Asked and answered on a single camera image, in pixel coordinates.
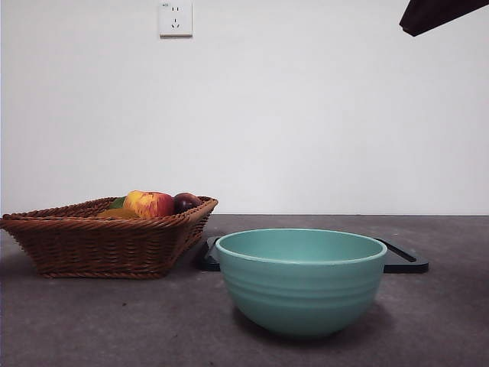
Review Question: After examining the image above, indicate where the yellow brown round fruit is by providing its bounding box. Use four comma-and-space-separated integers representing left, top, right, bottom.
95, 206, 139, 219

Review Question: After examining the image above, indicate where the teal ribbed bowl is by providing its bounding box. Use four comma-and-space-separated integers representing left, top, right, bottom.
214, 228, 389, 339

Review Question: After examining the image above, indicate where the dark green rectangular tray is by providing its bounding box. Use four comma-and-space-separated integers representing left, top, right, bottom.
196, 235, 429, 274

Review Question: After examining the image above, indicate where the brown wicker basket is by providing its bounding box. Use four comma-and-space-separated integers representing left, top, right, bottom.
0, 195, 219, 279

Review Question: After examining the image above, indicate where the red yellow apple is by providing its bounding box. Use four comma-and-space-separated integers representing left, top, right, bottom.
121, 190, 176, 219

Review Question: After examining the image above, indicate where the white wall socket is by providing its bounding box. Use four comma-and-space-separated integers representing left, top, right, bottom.
158, 0, 193, 38

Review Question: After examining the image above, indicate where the dark red plum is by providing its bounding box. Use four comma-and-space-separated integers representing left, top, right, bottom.
173, 192, 202, 215

